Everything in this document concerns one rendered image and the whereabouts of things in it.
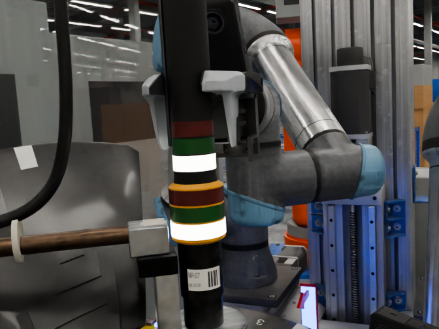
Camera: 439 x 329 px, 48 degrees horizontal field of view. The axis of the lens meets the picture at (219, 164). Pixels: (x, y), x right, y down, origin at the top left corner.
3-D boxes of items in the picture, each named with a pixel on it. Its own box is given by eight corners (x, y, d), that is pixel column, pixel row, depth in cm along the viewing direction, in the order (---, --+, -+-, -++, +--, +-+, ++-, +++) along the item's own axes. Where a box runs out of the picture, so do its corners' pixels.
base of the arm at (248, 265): (228, 266, 131) (227, 228, 130) (284, 270, 125) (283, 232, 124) (204, 286, 117) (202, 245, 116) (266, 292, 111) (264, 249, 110)
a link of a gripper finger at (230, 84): (247, 151, 35) (250, 142, 44) (243, 66, 34) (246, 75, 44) (204, 153, 35) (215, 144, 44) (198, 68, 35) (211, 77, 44)
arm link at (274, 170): (319, 222, 65) (315, 138, 64) (237, 232, 62) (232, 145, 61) (294, 211, 73) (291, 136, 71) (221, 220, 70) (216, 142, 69)
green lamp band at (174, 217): (173, 226, 37) (172, 210, 37) (167, 214, 41) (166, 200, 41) (230, 220, 38) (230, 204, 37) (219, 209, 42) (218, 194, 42)
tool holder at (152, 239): (138, 368, 36) (128, 236, 35) (135, 327, 43) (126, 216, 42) (259, 349, 38) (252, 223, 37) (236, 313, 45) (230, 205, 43)
